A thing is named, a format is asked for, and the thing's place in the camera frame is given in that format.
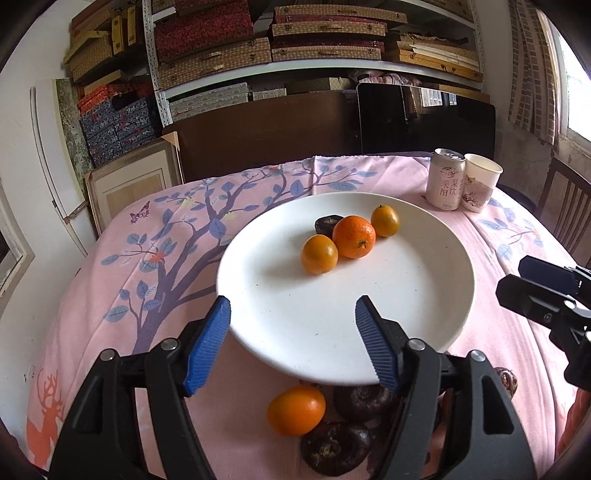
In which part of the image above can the bright window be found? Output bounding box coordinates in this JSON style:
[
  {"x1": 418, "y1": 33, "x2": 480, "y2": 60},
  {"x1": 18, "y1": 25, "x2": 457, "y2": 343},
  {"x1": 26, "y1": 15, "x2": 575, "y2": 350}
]
[{"x1": 538, "y1": 9, "x2": 591, "y2": 153}]

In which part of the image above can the orange kumquat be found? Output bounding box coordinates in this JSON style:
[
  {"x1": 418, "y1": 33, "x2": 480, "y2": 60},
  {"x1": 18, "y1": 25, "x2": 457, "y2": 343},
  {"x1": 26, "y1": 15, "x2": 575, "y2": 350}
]
[
  {"x1": 267, "y1": 385, "x2": 327, "y2": 437},
  {"x1": 370, "y1": 204, "x2": 400, "y2": 238},
  {"x1": 301, "y1": 234, "x2": 339, "y2": 275}
]

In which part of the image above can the black glossy panel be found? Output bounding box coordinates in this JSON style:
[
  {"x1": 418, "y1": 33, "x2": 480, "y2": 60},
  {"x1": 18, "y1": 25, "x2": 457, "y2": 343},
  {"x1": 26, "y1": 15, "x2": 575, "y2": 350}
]
[{"x1": 356, "y1": 83, "x2": 497, "y2": 160}]

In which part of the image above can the small orange mandarin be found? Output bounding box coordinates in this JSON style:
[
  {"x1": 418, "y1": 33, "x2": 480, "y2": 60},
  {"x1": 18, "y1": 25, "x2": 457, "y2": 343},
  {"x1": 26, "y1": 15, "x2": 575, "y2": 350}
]
[{"x1": 332, "y1": 215, "x2": 376, "y2": 260}]

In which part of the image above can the dark water chestnut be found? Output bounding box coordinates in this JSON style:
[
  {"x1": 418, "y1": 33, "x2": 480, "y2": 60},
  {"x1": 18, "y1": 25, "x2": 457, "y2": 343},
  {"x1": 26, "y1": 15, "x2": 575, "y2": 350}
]
[
  {"x1": 333, "y1": 384, "x2": 398, "y2": 423},
  {"x1": 492, "y1": 367, "x2": 519, "y2": 398},
  {"x1": 300, "y1": 421, "x2": 374, "y2": 477},
  {"x1": 314, "y1": 215, "x2": 345, "y2": 237}
]

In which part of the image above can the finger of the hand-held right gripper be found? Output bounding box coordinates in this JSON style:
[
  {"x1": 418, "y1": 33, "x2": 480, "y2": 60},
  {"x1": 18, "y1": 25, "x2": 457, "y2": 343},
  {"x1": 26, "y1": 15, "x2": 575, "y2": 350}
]
[
  {"x1": 495, "y1": 274, "x2": 591, "y2": 386},
  {"x1": 518, "y1": 255, "x2": 591, "y2": 297}
]

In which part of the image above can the wooden chair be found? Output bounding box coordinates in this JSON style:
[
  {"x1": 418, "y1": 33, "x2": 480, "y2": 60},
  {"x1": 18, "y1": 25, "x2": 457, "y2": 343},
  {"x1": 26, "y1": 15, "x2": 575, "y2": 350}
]
[{"x1": 538, "y1": 157, "x2": 591, "y2": 268}]

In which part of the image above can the row of pale patterned boxes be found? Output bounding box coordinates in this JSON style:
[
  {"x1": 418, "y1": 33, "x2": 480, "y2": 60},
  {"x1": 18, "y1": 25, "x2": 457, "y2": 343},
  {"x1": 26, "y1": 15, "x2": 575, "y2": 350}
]
[{"x1": 168, "y1": 82, "x2": 287, "y2": 121}]

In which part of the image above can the white round plate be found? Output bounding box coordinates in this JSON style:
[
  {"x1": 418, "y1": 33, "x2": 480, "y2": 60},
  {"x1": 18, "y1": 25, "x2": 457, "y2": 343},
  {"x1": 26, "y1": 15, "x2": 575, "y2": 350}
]
[{"x1": 216, "y1": 191, "x2": 476, "y2": 387}]

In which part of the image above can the white board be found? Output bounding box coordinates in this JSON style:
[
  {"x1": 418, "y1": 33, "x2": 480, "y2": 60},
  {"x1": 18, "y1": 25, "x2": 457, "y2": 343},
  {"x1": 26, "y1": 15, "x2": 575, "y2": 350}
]
[{"x1": 30, "y1": 85, "x2": 98, "y2": 257}]

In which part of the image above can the white metal shelf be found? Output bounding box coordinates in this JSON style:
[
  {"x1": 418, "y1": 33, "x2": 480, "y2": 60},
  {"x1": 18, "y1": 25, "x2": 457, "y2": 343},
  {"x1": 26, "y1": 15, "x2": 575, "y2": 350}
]
[{"x1": 141, "y1": 0, "x2": 485, "y2": 134}]

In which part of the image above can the white framed dark window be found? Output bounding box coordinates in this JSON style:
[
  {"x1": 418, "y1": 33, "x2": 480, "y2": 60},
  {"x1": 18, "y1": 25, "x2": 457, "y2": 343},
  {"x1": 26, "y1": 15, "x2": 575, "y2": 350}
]
[{"x1": 0, "y1": 175, "x2": 36, "y2": 301}]

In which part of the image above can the dark brown wooden board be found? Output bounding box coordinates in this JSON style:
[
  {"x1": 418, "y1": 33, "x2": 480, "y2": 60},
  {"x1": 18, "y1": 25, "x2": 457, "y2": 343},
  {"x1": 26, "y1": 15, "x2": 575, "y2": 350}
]
[{"x1": 161, "y1": 90, "x2": 361, "y2": 185}]

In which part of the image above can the checked curtain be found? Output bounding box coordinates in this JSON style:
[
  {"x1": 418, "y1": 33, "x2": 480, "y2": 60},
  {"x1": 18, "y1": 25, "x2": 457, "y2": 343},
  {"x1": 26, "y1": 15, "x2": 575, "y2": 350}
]
[{"x1": 508, "y1": 0, "x2": 561, "y2": 146}]

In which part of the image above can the green marble slab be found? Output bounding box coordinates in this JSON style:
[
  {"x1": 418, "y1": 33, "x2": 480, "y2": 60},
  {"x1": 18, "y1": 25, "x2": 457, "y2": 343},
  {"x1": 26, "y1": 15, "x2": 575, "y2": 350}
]
[{"x1": 55, "y1": 78, "x2": 95, "y2": 174}]

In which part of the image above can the stack of blue patterned boxes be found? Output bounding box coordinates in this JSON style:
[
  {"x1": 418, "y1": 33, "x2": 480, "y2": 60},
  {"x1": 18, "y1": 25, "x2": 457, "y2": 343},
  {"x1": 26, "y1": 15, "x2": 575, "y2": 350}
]
[{"x1": 78, "y1": 83, "x2": 161, "y2": 168}]

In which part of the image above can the pale wooden picture frame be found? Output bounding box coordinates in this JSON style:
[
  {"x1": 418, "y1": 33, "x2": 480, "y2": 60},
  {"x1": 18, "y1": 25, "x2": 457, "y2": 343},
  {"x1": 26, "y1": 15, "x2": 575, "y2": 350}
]
[{"x1": 83, "y1": 137, "x2": 183, "y2": 236}]

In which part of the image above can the white drink can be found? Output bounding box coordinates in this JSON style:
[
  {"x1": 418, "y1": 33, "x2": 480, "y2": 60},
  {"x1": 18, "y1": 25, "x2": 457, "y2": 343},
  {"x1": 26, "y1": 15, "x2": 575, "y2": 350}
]
[{"x1": 425, "y1": 148, "x2": 466, "y2": 212}]

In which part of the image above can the pink printed tablecloth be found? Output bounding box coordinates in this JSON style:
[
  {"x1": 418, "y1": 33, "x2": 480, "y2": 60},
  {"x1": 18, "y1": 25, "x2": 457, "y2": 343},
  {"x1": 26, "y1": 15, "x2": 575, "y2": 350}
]
[{"x1": 25, "y1": 154, "x2": 587, "y2": 480}]

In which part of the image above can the pink cloth bundle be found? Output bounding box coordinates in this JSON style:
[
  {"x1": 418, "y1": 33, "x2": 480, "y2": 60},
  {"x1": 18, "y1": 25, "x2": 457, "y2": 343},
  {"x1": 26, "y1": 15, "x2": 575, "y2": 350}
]
[{"x1": 351, "y1": 69, "x2": 422, "y2": 87}]

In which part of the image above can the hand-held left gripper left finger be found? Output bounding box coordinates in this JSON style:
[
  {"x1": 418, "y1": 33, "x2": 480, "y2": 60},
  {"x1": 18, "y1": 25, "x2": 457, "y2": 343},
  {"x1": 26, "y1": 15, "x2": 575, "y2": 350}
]
[{"x1": 48, "y1": 295, "x2": 232, "y2": 480}]

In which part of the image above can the stack of tan woven boxes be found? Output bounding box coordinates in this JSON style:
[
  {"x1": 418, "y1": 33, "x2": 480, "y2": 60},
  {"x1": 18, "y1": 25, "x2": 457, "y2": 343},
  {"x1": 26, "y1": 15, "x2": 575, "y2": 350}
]
[{"x1": 62, "y1": 2, "x2": 151, "y2": 86}]

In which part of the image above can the white paper cup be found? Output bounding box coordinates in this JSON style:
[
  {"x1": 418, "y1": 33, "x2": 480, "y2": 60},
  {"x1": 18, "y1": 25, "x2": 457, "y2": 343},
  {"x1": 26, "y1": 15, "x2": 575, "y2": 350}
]
[{"x1": 460, "y1": 153, "x2": 503, "y2": 213}]

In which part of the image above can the pile of flat woven cases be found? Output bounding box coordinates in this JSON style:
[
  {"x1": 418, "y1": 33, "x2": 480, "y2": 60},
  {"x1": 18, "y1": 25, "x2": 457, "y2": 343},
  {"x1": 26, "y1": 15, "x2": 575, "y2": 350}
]
[{"x1": 157, "y1": 0, "x2": 485, "y2": 93}]

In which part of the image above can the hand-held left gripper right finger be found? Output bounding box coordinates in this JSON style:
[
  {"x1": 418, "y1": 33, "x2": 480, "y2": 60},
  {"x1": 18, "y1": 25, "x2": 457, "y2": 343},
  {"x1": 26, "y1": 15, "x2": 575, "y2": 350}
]
[{"x1": 355, "y1": 295, "x2": 539, "y2": 480}]

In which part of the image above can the red brocade box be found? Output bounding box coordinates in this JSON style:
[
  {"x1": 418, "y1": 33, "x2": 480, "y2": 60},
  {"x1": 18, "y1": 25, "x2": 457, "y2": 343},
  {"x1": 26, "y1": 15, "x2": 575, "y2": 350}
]
[{"x1": 154, "y1": 11, "x2": 254, "y2": 63}]

